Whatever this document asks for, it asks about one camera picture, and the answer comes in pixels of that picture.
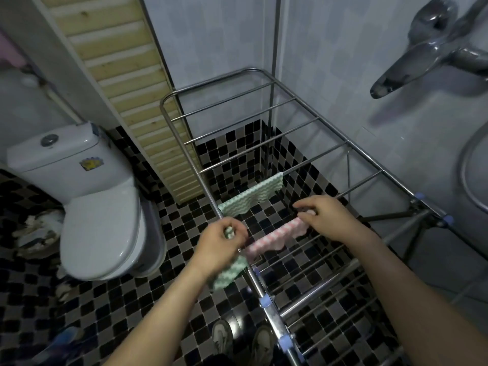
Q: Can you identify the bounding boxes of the person's right shoe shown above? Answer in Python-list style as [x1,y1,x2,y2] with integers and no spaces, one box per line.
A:
[252,325,276,363]

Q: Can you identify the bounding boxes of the chrome wall faucet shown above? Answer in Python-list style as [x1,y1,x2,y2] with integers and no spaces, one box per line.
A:
[370,0,488,100]

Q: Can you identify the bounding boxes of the white toilet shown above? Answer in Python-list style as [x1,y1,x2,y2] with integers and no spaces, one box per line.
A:
[6,122,167,282]

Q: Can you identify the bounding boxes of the chrome shower hose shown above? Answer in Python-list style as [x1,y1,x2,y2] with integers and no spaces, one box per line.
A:
[459,122,488,215]

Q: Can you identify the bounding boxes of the person's left hand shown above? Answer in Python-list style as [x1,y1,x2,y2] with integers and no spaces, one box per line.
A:
[192,218,249,281]

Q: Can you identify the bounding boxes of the vertical metal pipe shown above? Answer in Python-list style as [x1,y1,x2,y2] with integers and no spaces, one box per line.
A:
[266,0,282,176]

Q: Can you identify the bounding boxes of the stainless steel drying rack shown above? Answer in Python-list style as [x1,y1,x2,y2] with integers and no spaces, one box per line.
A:
[159,68,488,366]

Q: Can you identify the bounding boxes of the person's right hand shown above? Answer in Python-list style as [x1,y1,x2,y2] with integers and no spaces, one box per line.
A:
[293,195,367,244]

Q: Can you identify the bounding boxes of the wooden slatted door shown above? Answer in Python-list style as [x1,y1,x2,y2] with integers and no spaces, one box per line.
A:
[38,0,205,205]

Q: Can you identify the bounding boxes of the person's left forearm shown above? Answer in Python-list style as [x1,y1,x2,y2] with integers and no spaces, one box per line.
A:
[102,263,215,366]

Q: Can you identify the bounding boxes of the person's right forearm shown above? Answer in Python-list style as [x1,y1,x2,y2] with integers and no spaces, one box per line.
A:
[353,228,488,366]

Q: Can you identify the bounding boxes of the green striped cloth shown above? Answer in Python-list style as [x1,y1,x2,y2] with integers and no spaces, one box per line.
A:
[217,172,285,218]
[208,226,249,292]

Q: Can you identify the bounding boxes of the person's shoe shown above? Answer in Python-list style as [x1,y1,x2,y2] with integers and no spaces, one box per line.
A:
[252,325,276,363]
[211,320,234,358]

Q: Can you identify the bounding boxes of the pink checked cloth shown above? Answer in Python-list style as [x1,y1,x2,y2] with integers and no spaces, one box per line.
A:
[244,210,318,260]

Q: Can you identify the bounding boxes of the person's left shoe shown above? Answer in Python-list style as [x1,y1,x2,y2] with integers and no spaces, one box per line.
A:
[211,320,234,358]

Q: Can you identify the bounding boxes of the waste bin with paper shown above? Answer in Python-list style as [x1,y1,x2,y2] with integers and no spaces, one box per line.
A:
[13,209,66,260]

